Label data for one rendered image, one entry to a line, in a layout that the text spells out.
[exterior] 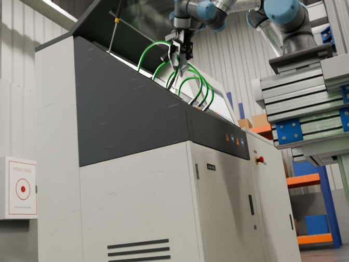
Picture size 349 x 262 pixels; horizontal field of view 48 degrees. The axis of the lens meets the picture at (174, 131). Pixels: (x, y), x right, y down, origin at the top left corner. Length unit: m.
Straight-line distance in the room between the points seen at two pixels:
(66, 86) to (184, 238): 0.96
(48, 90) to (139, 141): 0.66
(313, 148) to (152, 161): 0.63
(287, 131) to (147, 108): 0.58
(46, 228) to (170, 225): 0.68
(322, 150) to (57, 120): 1.22
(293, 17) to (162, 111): 0.61
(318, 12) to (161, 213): 1.12
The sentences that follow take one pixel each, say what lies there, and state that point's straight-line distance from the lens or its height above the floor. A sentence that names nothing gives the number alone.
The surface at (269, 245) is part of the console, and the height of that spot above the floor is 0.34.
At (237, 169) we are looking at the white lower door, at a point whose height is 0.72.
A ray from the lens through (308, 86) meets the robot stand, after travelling 1.52.
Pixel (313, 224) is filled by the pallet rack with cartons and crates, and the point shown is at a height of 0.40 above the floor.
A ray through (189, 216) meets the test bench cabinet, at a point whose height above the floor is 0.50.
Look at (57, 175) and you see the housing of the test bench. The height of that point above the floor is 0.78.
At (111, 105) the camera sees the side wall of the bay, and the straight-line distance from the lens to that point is 1.78.
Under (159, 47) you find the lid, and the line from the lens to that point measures 2.42.
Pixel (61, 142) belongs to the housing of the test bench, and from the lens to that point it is 1.95.
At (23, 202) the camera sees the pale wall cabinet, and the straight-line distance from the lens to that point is 6.29.
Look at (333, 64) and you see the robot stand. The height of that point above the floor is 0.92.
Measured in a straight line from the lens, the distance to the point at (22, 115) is 6.94.
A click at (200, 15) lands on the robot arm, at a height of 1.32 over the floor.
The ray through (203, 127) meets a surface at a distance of 1.67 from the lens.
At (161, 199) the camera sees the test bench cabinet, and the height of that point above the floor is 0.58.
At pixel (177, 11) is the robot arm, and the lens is 1.79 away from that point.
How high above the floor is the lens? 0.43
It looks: 15 degrees up
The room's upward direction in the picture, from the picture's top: 6 degrees counter-clockwise
